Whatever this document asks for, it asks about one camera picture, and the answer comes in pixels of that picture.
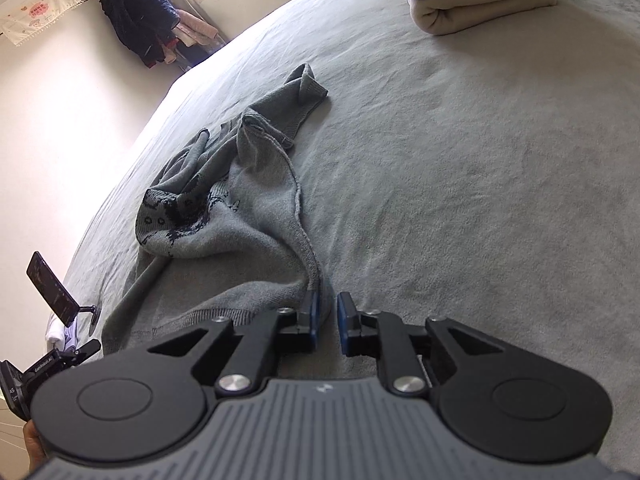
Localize person's left hand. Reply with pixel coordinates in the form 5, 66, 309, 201
22, 419, 48, 480

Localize dark round disc object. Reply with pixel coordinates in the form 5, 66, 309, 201
75, 302, 104, 337

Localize purple white cloth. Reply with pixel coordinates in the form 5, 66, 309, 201
46, 314, 79, 357

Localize cream folded garment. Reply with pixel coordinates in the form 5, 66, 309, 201
409, 0, 557, 37

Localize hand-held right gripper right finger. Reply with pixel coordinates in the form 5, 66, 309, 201
336, 291, 506, 399

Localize white printed air conditioner cover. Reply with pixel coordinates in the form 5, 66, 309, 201
0, 0, 84, 49

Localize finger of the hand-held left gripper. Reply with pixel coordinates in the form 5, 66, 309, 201
65, 338, 102, 367

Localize dark hanging jacket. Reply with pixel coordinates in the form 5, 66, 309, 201
99, 0, 179, 68

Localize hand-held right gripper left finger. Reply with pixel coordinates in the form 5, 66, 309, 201
147, 291, 322, 399

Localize grey knit sweater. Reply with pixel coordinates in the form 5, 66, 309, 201
102, 62, 334, 361

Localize bed with grey sheet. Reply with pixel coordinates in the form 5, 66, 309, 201
65, 0, 640, 480

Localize pink hanging garments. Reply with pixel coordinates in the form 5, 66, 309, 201
167, 7, 219, 63

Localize black smartphone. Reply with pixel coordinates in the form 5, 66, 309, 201
26, 251, 81, 325

